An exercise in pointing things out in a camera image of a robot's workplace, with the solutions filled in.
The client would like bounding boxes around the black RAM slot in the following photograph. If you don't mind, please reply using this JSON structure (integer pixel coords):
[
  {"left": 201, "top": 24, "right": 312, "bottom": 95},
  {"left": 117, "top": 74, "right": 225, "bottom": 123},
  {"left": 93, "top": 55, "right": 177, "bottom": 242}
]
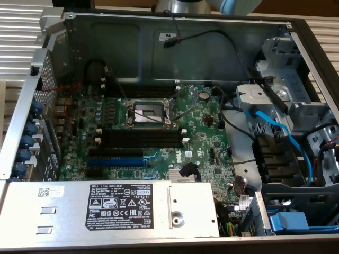
[
  {"left": 100, "top": 141, "right": 188, "bottom": 148},
  {"left": 100, "top": 137, "right": 188, "bottom": 143},
  {"left": 105, "top": 87, "right": 177, "bottom": 93},
  {"left": 105, "top": 92, "right": 177, "bottom": 98},
  {"left": 103, "top": 78, "right": 177, "bottom": 85},
  {"left": 102, "top": 128, "right": 186, "bottom": 134},
  {"left": 104, "top": 83, "right": 177, "bottom": 89},
  {"left": 100, "top": 132, "right": 186, "bottom": 139}
]

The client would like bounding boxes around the thin metal locking lever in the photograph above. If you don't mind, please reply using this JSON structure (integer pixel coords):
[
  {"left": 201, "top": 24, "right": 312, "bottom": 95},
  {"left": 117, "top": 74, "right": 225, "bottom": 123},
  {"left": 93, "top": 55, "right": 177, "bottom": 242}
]
[
  {"left": 173, "top": 103, "right": 199, "bottom": 121},
  {"left": 112, "top": 75, "right": 129, "bottom": 104}
]

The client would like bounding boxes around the CPU socket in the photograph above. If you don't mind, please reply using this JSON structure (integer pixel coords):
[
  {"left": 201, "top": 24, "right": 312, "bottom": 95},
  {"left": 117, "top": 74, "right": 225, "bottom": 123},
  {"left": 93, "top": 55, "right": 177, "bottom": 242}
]
[{"left": 120, "top": 97, "right": 177, "bottom": 129}]

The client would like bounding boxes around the green Dell motherboard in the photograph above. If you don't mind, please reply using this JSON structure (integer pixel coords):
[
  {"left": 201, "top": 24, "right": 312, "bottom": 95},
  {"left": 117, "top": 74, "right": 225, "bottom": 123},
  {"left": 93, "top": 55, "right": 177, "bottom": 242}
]
[{"left": 57, "top": 79, "right": 239, "bottom": 220}]

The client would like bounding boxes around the silver finned chipset heatsink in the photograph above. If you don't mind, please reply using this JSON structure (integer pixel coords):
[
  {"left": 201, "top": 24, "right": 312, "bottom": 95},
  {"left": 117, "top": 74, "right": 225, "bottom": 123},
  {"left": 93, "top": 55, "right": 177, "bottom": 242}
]
[{"left": 168, "top": 170, "right": 201, "bottom": 183}]

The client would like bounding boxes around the long black expansion slot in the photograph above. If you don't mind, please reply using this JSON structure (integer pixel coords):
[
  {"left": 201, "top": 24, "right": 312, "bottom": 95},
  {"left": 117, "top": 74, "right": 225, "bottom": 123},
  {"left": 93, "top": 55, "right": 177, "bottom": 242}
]
[{"left": 88, "top": 147, "right": 144, "bottom": 157}]

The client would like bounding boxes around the blue expansion slot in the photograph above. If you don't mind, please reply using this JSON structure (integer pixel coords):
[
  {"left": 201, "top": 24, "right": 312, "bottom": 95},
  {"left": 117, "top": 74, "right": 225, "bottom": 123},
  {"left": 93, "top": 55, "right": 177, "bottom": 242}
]
[{"left": 86, "top": 158, "right": 145, "bottom": 167}]

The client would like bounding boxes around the grey metal PC case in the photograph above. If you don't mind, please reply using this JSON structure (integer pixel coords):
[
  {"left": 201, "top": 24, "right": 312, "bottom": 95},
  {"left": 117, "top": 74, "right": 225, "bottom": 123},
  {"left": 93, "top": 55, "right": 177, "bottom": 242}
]
[{"left": 0, "top": 10, "right": 339, "bottom": 252}]

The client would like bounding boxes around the short black expansion slot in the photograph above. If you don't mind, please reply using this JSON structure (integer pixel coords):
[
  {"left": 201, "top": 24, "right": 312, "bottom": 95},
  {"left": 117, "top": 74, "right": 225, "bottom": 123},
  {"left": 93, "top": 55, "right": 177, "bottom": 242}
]
[{"left": 85, "top": 168, "right": 104, "bottom": 178}]

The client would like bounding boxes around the black slanted bar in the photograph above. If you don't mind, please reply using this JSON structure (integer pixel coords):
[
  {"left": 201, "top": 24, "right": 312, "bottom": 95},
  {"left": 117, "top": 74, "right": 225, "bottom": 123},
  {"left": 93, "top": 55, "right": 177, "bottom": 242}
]
[{"left": 247, "top": 67, "right": 290, "bottom": 114}]

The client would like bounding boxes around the grey metal disk bay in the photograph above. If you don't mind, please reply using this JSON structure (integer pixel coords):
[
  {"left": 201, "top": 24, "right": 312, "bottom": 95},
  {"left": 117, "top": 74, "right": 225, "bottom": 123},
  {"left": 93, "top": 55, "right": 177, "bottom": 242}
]
[{"left": 254, "top": 35, "right": 339, "bottom": 186}]

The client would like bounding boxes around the silver power supply unit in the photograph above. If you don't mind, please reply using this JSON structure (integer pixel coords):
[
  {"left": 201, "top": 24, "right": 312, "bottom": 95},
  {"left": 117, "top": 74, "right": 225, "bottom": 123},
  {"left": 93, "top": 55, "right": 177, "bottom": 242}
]
[{"left": 0, "top": 179, "right": 220, "bottom": 239}]

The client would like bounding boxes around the blue plastic latch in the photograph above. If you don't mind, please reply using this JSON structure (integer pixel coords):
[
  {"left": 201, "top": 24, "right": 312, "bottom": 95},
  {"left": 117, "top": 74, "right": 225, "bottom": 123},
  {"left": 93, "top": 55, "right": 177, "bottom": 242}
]
[{"left": 269, "top": 211, "right": 339, "bottom": 235}]

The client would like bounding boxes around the black wire plug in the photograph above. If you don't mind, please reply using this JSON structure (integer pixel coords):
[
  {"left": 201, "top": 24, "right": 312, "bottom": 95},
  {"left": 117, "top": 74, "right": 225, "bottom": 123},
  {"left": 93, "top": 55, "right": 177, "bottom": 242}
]
[{"left": 179, "top": 162, "right": 200, "bottom": 178}]

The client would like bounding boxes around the black wire with plug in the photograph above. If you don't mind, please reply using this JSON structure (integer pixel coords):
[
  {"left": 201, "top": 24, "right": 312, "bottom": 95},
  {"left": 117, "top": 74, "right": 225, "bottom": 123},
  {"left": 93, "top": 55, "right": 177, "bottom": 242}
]
[{"left": 163, "top": 10, "right": 256, "bottom": 80}]

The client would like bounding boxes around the grey plastic bracket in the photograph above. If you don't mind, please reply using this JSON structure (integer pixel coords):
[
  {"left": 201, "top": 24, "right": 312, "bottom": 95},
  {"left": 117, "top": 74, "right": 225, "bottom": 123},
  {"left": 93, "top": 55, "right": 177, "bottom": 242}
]
[{"left": 235, "top": 84, "right": 275, "bottom": 113}]

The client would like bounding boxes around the black looped wire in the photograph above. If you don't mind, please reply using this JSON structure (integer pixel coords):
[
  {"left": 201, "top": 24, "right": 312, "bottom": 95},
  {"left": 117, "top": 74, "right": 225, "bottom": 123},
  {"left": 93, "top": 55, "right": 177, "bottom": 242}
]
[{"left": 84, "top": 58, "right": 108, "bottom": 88}]

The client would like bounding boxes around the white wire tag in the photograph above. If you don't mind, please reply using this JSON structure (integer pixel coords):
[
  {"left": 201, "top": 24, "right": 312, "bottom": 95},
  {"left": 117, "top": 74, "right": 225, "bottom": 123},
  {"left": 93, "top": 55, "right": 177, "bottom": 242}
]
[{"left": 235, "top": 195, "right": 252, "bottom": 211}]

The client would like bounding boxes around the blue flat wire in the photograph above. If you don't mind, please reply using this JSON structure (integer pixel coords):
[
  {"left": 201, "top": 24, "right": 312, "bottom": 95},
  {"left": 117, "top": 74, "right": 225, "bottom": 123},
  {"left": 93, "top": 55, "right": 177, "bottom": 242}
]
[{"left": 245, "top": 105, "right": 318, "bottom": 186}]

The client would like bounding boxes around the yellow power wire bundle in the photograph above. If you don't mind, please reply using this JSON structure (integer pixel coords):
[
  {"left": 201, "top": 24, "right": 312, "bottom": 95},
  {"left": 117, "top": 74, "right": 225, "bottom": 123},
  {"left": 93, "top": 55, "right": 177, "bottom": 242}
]
[{"left": 221, "top": 221, "right": 240, "bottom": 237}]

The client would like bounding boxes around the thin red wire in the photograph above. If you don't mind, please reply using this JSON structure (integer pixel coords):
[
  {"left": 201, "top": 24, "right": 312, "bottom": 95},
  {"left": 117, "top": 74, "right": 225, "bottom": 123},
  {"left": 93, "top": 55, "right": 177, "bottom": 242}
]
[{"left": 42, "top": 81, "right": 83, "bottom": 128}]

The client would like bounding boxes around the dark red wire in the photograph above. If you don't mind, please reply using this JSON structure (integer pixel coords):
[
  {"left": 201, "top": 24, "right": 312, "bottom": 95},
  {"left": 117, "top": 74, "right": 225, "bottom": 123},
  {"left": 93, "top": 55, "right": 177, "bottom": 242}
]
[{"left": 314, "top": 139, "right": 339, "bottom": 186}]

